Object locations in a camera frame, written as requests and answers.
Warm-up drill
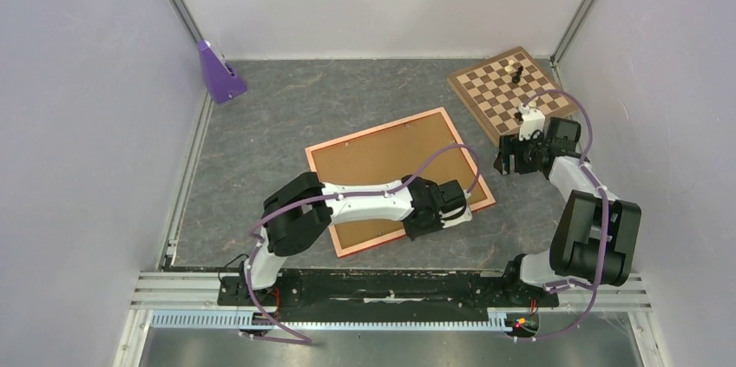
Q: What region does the purple cable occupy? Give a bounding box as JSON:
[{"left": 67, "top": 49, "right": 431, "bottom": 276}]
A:
[
  {"left": 511, "top": 89, "right": 611, "bottom": 344},
  {"left": 244, "top": 144, "right": 482, "bottom": 347}
]

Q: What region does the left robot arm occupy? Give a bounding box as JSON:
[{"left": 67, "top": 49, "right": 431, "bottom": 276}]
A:
[{"left": 218, "top": 172, "right": 472, "bottom": 306}]

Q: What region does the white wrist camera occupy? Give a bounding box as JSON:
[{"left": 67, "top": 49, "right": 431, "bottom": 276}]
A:
[
  {"left": 440, "top": 204, "right": 472, "bottom": 228},
  {"left": 515, "top": 102, "right": 546, "bottom": 141}
]

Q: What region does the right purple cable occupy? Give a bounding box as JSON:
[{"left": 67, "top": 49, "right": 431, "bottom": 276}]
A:
[{"left": 511, "top": 89, "right": 611, "bottom": 344}]

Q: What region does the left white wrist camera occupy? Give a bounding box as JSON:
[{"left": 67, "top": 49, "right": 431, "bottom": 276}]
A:
[{"left": 440, "top": 204, "right": 472, "bottom": 228}]

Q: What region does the black chess piece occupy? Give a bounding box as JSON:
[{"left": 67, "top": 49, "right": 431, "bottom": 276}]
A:
[{"left": 512, "top": 66, "right": 524, "bottom": 84}]

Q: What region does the orange picture frame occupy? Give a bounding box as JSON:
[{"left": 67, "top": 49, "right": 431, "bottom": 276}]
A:
[{"left": 306, "top": 108, "right": 496, "bottom": 258}]

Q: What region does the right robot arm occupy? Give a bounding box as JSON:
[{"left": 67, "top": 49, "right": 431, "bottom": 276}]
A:
[{"left": 494, "top": 117, "right": 641, "bottom": 306}]

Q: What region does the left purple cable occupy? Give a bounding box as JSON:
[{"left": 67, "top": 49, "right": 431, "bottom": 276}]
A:
[{"left": 244, "top": 144, "right": 482, "bottom": 347}]

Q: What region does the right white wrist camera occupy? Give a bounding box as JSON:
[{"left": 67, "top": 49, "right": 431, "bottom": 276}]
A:
[{"left": 515, "top": 102, "right": 546, "bottom": 141}]

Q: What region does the wooden chessboard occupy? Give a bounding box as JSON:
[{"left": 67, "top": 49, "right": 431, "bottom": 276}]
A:
[{"left": 448, "top": 46, "right": 577, "bottom": 146}]

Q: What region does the purple plastic stand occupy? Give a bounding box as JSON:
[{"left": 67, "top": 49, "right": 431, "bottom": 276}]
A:
[{"left": 197, "top": 40, "right": 247, "bottom": 104}]

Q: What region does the light blue cable duct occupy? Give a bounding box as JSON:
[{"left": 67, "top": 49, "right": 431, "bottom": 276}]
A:
[{"left": 151, "top": 310, "right": 512, "bottom": 332}]

